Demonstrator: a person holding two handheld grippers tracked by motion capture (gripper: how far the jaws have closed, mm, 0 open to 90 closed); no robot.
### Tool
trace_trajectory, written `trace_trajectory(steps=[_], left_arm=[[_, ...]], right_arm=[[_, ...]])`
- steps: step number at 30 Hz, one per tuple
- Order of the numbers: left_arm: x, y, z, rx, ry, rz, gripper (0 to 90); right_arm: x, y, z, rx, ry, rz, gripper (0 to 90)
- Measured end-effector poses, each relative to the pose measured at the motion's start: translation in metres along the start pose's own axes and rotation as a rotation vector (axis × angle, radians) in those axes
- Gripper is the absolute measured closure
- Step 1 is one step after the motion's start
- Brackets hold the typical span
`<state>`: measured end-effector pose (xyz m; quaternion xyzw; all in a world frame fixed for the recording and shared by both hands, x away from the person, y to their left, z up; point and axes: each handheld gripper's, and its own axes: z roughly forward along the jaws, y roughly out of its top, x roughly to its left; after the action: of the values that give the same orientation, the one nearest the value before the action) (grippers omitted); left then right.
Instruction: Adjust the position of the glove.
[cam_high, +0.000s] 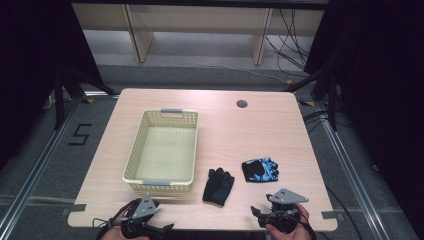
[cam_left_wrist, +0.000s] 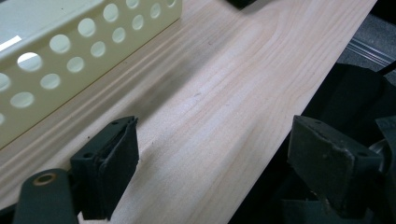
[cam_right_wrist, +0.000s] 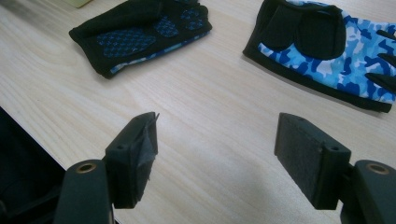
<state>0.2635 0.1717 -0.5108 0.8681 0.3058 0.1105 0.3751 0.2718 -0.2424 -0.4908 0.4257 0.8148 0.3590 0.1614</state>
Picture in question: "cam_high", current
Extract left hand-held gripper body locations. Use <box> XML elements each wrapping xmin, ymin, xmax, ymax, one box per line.
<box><xmin>116</xmin><ymin>194</ymin><xmax>174</xmax><ymax>240</ymax></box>

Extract white floor cable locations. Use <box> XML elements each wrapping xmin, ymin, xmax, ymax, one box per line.
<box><xmin>186</xmin><ymin>62</ymin><xmax>292</xmax><ymax>84</ymax></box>

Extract aluminium floor rail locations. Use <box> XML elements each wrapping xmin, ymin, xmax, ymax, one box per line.
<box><xmin>0</xmin><ymin>95</ymin><xmax>82</xmax><ymax>236</ymax></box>
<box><xmin>0</xmin><ymin>194</ymin><xmax>77</xmax><ymax>208</ymax></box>
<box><xmin>314</xmin><ymin>99</ymin><xmax>390</xmax><ymax>240</ymax></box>

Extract blue and black glove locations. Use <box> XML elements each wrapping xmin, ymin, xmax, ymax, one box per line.
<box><xmin>241</xmin><ymin>157</ymin><xmax>280</xmax><ymax>183</ymax></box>

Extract black knit glove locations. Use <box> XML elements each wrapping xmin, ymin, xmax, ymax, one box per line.
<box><xmin>202</xmin><ymin>167</ymin><xmax>236</xmax><ymax>207</ymax></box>

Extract grey tape strip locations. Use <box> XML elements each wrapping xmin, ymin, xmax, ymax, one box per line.
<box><xmin>61</xmin><ymin>203</ymin><xmax>87</xmax><ymax>216</ymax></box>
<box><xmin>321</xmin><ymin>210</ymin><xmax>340</xmax><ymax>221</ymax></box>

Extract person's right hand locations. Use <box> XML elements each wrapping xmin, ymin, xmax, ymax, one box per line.
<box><xmin>264</xmin><ymin>203</ymin><xmax>313</xmax><ymax>240</ymax></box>

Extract black metal stand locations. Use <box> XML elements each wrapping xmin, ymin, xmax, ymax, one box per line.
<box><xmin>52</xmin><ymin>65</ymin><xmax>118</xmax><ymax>132</ymax></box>
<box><xmin>283</xmin><ymin>65</ymin><xmax>340</xmax><ymax>132</ymax></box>

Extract black curtain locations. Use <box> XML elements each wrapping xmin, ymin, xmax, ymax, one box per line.
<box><xmin>303</xmin><ymin>0</ymin><xmax>424</xmax><ymax>234</ymax></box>
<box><xmin>0</xmin><ymin>0</ymin><xmax>105</xmax><ymax>171</ymax></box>

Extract light wooden shelf unit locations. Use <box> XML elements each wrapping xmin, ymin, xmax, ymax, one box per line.
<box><xmin>71</xmin><ymin>3</ymin><xmax>326</xmax><ymax>66</ymax></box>

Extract black floor cables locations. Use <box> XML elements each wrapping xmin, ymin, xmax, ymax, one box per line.
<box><xmin>301</xmin><ymin>109</ymin><xmax>352</xmax><ymax>135</ymax></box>

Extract bundle of black cables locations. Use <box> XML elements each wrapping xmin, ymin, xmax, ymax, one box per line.
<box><xmin>264</xmin><ymin>8</ymin><xmax>312</xmax><ymax>72</ymax></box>

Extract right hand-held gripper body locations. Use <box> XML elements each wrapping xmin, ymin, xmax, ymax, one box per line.
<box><xmin>259</xmin><ymin>188</ymin><xmax>310</xmax><ymax>234</ymax></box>

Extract person's left hand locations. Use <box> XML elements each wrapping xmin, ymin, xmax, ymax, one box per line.
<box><xmin>99</xmin><ymin>203</ymin><xmax>151</xmax><ymax>240</ymax></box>

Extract cream plastic basket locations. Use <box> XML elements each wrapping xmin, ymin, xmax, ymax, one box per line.
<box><xmin>121</xmin><ymin>108</ymin><xmax>200</xmax><ymax>193</ymax></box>

